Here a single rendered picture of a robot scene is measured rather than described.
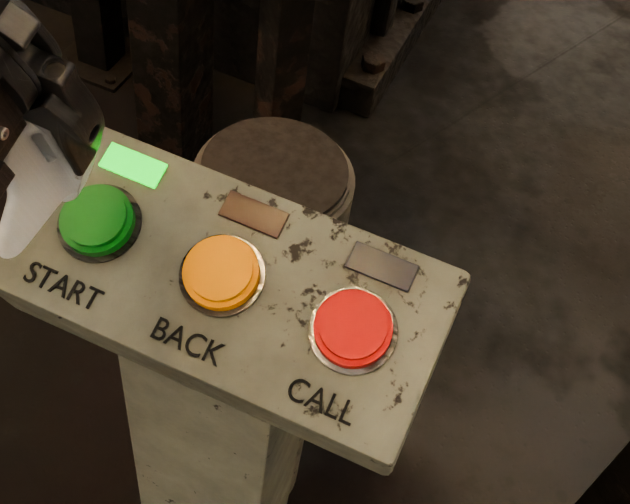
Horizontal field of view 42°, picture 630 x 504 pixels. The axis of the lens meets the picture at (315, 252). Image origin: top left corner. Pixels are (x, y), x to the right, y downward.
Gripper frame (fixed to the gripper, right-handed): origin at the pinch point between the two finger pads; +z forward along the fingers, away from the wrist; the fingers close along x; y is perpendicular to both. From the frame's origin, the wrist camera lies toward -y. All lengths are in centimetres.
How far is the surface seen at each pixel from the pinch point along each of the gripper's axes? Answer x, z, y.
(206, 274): 7.0, 5.5, 0.5
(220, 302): 8.3, 5.8, 1.5
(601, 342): 40, 82, -32
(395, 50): -7, 88, -70
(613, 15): 26, 110, -109
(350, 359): 15.6, 5.7, 1.6
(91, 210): -0.3, 5.5, -0.2
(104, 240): 1.2, 5.5, 1.0
